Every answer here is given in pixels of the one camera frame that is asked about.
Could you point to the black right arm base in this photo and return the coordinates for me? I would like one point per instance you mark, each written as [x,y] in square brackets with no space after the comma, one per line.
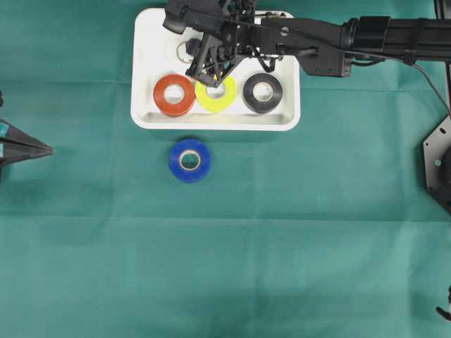
[437,163]

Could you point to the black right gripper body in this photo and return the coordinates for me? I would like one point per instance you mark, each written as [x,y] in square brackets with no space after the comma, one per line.
[232,23]

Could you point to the black tape roll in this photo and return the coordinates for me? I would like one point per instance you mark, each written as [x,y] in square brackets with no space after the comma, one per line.
[262,93]

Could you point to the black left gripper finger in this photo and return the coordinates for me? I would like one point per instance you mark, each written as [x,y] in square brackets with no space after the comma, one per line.
[11,134]
[13,153]

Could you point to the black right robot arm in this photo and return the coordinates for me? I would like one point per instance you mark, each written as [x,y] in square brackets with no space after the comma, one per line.
[330,50]

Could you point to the white tape roll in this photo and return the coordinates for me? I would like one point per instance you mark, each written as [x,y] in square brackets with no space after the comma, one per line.
[175,50]

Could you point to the red tape roll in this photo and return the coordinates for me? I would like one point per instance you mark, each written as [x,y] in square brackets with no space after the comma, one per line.
[180,108]

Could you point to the yellow tape roll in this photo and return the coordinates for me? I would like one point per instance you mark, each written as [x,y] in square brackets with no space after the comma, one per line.
[215,100]

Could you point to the blue tape roll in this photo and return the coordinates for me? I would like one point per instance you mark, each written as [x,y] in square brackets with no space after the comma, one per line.
[189,146]

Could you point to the green table cloth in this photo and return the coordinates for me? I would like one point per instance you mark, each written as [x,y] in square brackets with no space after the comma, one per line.
[323,231]

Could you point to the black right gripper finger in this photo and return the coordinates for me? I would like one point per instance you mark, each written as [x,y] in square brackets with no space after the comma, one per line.
[202,51]
[220,70]

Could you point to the black clip at edge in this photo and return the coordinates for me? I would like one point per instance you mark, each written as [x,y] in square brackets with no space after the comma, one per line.
[445,314]

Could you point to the white plastic tray case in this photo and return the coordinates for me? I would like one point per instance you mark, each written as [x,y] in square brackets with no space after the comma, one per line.
[148,67]

